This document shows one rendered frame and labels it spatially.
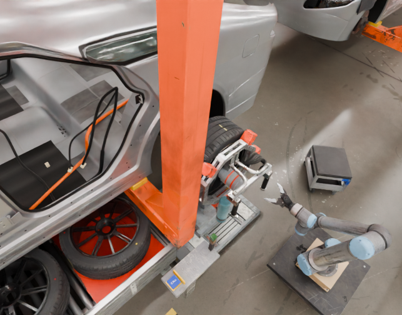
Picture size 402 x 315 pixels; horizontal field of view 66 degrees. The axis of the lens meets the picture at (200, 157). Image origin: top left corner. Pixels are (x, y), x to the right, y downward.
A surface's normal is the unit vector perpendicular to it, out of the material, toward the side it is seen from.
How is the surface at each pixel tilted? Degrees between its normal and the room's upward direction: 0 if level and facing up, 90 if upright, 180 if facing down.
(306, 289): 0
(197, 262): 0
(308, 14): 90
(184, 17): 90
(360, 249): 83
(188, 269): 0
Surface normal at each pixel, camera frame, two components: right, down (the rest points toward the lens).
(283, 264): 0.07, -0.65
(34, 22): 0.49, -0.29
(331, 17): -0.11, 0.75
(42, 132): 0.61, 0.10
